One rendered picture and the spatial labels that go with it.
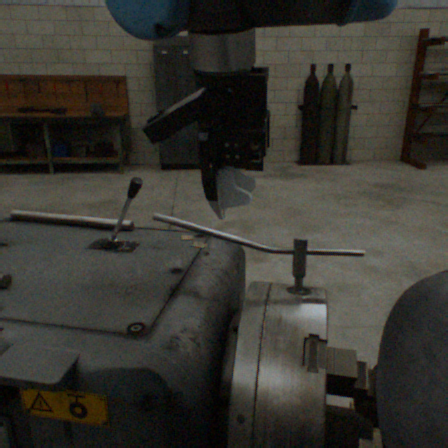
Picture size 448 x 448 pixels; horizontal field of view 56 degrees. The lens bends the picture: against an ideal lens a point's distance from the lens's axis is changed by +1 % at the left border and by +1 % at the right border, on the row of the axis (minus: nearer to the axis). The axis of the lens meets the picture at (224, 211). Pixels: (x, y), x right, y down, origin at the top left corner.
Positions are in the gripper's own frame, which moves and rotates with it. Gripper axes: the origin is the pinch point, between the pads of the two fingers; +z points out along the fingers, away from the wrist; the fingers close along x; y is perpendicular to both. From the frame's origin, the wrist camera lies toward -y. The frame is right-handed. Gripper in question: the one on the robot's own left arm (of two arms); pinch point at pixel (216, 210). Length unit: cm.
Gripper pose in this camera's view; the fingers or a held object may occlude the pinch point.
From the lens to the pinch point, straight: 60.4
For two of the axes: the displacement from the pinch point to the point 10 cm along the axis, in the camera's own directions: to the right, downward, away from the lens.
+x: 2.0, -5.5, 8.1
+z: 0.5, 8.3, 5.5
